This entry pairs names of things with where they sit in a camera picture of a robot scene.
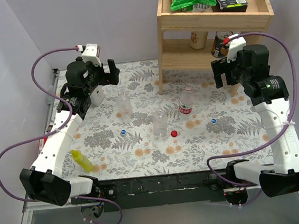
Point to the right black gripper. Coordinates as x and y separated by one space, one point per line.
223 68

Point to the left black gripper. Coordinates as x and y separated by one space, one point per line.
106 75

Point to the red-label clear bottle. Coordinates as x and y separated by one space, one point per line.
186 102

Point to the red bottle cap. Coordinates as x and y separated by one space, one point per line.
174 133

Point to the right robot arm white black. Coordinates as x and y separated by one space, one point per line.
270 98

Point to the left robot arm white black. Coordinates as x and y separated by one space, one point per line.
43 181

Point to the white square bottle black cap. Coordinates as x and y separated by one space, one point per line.
97 96

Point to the clear bottle back left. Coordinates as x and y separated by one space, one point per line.
124 106

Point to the clear bottle centre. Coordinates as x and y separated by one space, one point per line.
160 122

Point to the yellow squeeze bottle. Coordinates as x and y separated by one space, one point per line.
81 160

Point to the tin can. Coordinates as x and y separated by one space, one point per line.
218 49

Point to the beige paper cup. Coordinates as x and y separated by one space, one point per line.
198 39

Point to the wooden shelf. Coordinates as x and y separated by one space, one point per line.
177 54

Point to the blue cap right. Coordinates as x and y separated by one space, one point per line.
213 121

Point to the floral table mat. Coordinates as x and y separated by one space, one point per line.
139 152

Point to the red flat box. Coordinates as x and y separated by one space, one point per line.
41 144

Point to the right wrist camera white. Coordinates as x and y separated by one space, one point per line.
235 44

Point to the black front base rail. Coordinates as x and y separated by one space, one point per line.
160 190

